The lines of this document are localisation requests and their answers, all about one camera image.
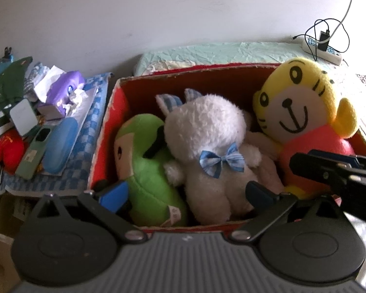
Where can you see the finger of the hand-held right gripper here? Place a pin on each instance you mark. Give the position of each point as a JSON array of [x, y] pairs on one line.
[[320, 171], [363, 161]]

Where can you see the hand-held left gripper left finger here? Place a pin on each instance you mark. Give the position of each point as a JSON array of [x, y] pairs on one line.
[[114, 193]]

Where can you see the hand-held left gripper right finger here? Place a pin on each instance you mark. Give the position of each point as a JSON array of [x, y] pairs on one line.
[[259, 196]]

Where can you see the pink plush bear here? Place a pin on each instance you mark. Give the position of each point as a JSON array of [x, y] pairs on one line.
[[268, 171]]

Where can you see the yellow tiger plush toy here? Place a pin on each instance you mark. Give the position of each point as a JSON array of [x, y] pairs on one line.
[[295, 110]]

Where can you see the white plush rabbit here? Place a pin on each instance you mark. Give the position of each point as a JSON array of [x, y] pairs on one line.
[[207, 122]]

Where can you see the red cardboard box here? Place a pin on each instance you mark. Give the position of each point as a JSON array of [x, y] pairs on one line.
[[201, 82]]

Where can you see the green plush toy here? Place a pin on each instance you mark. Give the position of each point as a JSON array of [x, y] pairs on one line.
[[146, 183]]

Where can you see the blue checked cloth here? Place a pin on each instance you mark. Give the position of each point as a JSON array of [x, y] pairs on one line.
[[79, 146]]

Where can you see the blue glasses case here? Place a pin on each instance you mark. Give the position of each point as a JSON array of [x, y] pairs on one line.
[[59, 146]]

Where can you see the green phone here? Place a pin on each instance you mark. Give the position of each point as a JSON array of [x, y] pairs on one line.
[[33, 155]]

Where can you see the crumpled white tissue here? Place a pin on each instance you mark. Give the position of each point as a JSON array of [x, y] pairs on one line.
[[77, 99]]

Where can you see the small grey box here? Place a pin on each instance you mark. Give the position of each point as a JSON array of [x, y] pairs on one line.
[[50, 111]]

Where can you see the white power strip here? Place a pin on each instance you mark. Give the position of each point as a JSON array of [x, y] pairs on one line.
[[333, 56]]

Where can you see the red plush toy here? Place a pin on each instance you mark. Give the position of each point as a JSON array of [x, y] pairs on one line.
[[6, 151]]

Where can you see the purple tissue pack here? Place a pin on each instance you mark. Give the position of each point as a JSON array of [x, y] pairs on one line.
[[64, 88]]

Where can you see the white square device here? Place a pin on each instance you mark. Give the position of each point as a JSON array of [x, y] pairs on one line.
[[23, 117]]

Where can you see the black charger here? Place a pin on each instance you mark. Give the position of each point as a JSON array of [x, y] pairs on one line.
[[324, 41]]

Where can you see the light green yellow bedsheet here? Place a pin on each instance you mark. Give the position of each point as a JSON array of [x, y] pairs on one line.
[[216, 52]]

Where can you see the dark green cloth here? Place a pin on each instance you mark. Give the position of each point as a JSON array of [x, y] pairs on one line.
[[6, 85]]

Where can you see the black clip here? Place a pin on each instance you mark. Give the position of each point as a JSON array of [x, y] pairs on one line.
[[8, 53]]

